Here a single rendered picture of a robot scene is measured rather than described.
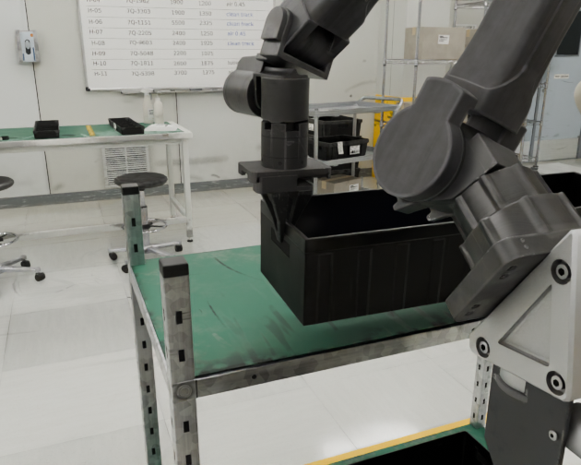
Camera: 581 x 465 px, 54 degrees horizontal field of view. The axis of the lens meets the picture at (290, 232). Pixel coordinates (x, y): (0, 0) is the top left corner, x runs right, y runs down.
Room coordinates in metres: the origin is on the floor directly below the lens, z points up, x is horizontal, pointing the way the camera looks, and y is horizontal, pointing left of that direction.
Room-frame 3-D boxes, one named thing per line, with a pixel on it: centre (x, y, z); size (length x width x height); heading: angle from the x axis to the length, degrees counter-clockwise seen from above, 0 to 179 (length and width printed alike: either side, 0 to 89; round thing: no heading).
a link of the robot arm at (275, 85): (0.69, 0.01, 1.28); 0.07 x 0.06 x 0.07; 36
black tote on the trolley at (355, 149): (4.32, -0.35, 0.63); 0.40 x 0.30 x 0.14; 126
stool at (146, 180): (3.58, 0.95, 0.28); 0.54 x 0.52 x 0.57; 45
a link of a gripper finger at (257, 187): (0.69, 0.02, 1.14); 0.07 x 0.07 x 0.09; 20
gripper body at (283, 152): (0.69, 0.01, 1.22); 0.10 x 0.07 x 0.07; 110
